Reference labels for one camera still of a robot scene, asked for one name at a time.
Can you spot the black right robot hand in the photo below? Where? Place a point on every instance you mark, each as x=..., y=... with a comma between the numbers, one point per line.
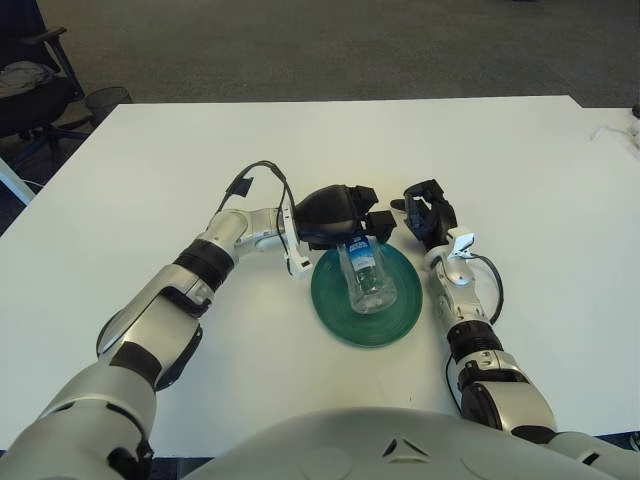
x=437, y=217

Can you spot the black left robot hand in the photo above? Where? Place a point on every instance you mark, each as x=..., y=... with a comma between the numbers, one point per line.
x=327, y=212

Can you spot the clear plastic bottle blue cap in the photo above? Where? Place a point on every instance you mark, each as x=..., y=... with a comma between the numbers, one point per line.
x=367, y=285

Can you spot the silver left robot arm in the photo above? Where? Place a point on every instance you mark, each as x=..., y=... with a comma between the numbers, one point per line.
x=150, y=320

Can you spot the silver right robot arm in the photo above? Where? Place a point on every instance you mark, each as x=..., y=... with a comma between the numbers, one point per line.
x=467, y=310

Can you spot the green round plate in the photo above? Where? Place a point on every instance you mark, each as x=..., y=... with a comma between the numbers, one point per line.
x=330, y=310

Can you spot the grey robot torso shell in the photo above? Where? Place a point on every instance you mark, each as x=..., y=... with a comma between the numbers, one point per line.
x=400, y=445

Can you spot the black mesh wastebasket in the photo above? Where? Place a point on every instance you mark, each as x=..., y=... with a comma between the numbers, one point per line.
x=110, y=102

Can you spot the white table leg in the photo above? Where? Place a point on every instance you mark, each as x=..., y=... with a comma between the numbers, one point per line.
x=15, y=180

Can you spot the black office chair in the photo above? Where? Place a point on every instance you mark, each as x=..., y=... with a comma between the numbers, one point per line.
x=30, y=105

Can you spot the grey cloth on chair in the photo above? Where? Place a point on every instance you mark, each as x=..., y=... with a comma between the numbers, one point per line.
x=22, y=75

